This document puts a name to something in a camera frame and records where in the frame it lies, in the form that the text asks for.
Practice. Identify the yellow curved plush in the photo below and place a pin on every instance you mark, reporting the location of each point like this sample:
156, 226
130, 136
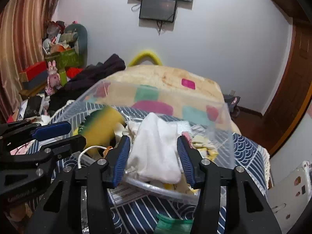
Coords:
145, 55

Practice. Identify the brown wooden door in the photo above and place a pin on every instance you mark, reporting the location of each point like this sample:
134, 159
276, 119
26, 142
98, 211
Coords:
293, 95

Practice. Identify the dark clothing pile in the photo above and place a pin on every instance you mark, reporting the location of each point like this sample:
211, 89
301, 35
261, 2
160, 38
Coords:
83, 81

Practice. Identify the green knit glove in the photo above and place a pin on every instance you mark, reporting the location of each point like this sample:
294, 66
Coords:
167, 225

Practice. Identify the pink bunny plush toy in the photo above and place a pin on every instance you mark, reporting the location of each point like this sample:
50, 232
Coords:
53, 80

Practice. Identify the yellow green sponge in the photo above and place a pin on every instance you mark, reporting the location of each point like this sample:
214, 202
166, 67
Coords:
98, 128

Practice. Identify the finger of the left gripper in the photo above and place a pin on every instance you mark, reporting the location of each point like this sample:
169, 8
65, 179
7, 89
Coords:
26, 131
48, 148

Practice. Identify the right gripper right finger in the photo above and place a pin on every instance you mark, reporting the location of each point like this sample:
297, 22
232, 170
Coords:
247, 210

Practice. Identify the beige patchwork blanket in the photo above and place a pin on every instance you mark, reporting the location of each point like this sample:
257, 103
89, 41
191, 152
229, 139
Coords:
170, 90

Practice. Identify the white suitcase with stickers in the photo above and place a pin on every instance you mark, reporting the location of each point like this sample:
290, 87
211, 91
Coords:
289, 197

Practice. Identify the grey green plush toy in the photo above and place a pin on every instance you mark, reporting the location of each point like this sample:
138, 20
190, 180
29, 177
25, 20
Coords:
81, 44

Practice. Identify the clear plastic storage bin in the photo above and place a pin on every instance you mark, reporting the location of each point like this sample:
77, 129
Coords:
221, 138

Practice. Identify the red flat box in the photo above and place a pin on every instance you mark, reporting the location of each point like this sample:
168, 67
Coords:
32, 71

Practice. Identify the green cardboard box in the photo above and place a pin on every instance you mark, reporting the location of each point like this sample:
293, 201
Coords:
67, 58

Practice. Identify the yellow floral fabric scrunchie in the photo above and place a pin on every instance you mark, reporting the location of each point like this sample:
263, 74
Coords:
207, 150

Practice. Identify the striped brown curtain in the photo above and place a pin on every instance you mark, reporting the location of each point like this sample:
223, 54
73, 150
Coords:
23, 27

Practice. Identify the white drawstring pouch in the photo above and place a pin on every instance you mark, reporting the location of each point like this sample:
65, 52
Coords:
153, 155

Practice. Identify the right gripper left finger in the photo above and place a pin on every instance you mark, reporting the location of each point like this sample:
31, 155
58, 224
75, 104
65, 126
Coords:
59, 210

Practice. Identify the blue white patterned tablecloth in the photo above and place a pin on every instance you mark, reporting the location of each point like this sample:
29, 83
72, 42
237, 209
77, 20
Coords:
135, 210

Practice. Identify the small black wall monitor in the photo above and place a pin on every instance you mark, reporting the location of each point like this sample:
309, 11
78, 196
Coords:
158, 10

